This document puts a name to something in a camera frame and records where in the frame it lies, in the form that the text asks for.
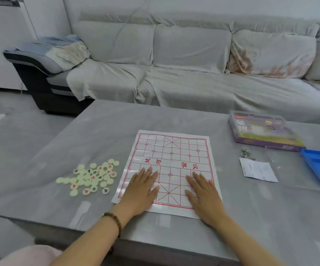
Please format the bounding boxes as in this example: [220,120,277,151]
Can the person's left forearm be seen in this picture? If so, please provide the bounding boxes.
[50,208,125,266]

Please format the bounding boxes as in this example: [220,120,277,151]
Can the light grey sofa cover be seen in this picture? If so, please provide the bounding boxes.
[63,0,320,128]

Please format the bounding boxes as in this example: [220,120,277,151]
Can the brown bead bracelet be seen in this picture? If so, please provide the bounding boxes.
[102,212,122,239]

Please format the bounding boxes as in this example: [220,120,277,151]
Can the pile of cream chess pieces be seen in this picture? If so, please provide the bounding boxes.
[55,158,120,197]

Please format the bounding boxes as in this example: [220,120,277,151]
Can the clear plastic lid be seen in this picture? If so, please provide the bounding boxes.
[266,148,320,192]

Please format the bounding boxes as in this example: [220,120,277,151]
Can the metal ring puzzle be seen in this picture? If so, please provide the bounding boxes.
[241,148,258,162]

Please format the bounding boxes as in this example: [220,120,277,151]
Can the stained sofa back cushion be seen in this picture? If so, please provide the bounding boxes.
[227,29,317,79]

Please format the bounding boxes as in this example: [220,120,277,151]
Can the white red-grid chess board sheet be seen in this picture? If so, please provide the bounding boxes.
[111,130,223,220]

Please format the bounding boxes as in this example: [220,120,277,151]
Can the person's left hand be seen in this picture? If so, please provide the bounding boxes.
[116,167,160,218]

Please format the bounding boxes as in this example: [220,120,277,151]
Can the person's right forearm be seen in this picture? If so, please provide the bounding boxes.
[204,214,286,266]

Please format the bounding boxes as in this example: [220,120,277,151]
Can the purple game box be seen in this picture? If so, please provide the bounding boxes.
[228,110,307,152]

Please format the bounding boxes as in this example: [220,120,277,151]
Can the grey sofa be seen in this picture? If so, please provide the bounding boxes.
[3,0,320,128]

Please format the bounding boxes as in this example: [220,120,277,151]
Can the pink trousers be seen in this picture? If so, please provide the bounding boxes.
[0,244,64,266]

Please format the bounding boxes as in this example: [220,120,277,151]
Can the white paper slip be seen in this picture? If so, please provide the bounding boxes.
[239,158,278,183]

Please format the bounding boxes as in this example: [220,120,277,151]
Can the white cabinet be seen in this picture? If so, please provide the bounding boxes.
[0,0,38,91]

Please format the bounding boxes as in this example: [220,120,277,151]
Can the folded blue cream blanket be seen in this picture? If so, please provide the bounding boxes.
[4,34,91,72]

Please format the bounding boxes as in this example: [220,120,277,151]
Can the person's right hand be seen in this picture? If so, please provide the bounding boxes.
[185,172,229,228]

